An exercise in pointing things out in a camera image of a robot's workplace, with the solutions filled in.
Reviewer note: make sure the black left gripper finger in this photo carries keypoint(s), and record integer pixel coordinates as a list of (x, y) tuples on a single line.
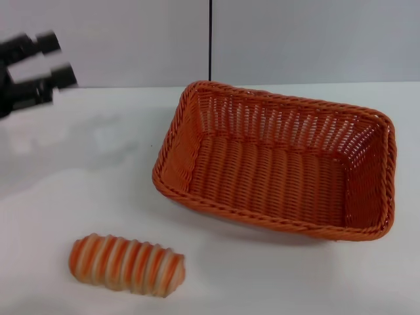
[(48, 42), (64, 76)]

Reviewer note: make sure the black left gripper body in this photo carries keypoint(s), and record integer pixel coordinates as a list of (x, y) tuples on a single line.
[(19, 95)]

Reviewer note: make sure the orange white striped bread roll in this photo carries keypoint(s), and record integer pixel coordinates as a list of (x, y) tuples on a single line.
[(124, 265)]

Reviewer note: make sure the orange woven plastic basket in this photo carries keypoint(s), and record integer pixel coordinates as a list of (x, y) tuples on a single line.
[(269, 174)]

